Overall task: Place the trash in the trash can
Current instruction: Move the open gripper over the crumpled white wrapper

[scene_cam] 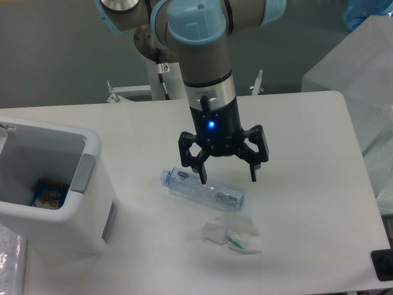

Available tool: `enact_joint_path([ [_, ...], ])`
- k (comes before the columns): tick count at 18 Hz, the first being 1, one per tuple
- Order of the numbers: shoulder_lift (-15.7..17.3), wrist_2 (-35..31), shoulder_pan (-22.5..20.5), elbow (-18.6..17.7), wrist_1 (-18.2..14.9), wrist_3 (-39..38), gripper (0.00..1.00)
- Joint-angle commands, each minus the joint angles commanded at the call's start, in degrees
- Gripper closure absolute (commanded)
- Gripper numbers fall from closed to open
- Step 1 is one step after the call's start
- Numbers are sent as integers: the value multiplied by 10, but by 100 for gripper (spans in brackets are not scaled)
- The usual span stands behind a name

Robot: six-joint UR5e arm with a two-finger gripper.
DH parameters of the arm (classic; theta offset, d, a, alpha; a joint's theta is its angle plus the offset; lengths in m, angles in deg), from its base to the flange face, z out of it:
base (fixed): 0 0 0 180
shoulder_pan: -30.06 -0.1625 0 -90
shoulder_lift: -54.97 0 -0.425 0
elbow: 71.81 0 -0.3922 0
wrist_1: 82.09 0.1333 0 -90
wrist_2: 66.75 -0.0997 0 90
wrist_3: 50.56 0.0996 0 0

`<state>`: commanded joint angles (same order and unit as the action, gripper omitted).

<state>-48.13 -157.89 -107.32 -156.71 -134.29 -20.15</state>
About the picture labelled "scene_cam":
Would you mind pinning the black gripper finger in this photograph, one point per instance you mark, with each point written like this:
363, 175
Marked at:
251, 146
196, 163

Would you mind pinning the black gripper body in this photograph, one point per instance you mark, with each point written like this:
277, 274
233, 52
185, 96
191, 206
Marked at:
219, 131

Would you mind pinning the clear plastic water bottle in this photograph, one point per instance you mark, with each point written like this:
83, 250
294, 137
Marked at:
214, 193

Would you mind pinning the white tissue wrapper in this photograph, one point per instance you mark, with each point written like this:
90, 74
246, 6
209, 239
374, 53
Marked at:
235, 229

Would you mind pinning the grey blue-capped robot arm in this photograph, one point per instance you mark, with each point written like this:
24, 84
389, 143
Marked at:
196, 32

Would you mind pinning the white plastic trash can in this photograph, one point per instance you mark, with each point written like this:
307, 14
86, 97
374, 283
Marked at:
30, 150

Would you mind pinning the right table clamp screw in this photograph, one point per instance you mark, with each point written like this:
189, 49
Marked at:
256, 88

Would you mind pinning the table clamp screw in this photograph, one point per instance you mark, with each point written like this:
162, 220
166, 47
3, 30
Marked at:
256, 88
113, 95

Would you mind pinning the left table clamp screw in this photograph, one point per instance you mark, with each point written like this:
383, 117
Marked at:
113, 95

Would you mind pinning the translucent plastic cover box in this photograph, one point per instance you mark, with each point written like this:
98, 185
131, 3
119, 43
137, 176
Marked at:
360, 68

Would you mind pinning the blue snack packet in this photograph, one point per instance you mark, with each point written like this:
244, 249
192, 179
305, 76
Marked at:
49, 194

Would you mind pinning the black device at edge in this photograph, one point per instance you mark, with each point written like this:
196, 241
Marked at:
382, 262

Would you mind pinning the clear bubble wrap sheet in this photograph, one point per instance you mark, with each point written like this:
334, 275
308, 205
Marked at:
13, 261

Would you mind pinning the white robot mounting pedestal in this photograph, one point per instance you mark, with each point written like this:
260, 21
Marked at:
165, 79

